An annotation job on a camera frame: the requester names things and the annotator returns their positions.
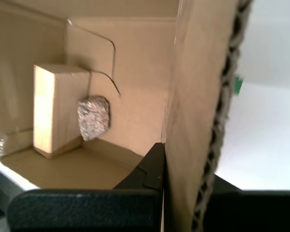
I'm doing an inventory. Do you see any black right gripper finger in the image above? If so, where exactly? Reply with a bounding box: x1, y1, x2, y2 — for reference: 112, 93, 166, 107
6, 142, 165, 232
203, 174, 290, 232

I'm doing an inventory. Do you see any speckled pinkish rock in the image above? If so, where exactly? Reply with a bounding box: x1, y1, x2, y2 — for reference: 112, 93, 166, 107
77, 95, 111, 142

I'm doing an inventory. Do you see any light wooden block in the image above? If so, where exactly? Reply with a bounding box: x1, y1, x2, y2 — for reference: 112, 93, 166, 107
33, 64, 91, 160

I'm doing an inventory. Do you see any brown cardboard box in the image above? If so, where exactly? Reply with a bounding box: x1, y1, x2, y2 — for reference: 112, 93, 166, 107
0, 0, 255, 232

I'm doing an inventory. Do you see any green tape square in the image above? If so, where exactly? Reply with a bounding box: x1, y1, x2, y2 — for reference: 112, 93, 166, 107
233, 76, 244, 96

